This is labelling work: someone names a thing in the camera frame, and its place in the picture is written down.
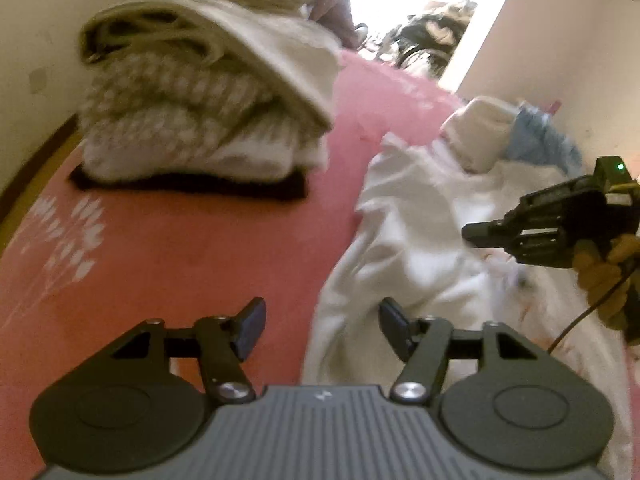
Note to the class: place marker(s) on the blue cloth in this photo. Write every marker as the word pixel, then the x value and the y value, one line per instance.
pixel 545 145

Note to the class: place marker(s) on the wooden bed frame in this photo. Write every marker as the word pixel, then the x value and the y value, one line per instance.
pixel 30 185

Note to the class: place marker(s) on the dark clutter pile in background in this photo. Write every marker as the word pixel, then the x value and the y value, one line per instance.
pixel 425 40

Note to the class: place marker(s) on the person's right hand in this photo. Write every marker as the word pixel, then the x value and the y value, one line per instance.
pixel 605 280

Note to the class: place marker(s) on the beige folded garment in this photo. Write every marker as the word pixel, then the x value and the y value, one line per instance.
pixel 260 45

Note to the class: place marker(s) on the cream cloth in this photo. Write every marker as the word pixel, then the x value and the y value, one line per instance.
pixel 480 130

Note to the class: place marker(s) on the pink floral blanket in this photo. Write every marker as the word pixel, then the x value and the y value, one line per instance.
pixel 175 240

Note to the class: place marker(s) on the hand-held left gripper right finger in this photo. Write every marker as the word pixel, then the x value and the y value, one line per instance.
pixel 392 322

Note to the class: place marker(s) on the white printed shirt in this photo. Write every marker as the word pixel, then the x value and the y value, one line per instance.
pixel 410 240

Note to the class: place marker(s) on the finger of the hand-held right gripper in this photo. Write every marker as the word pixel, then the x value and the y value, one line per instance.
pixel 545 230

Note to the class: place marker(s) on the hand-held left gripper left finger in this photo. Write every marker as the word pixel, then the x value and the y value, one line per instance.
pixel 252 325

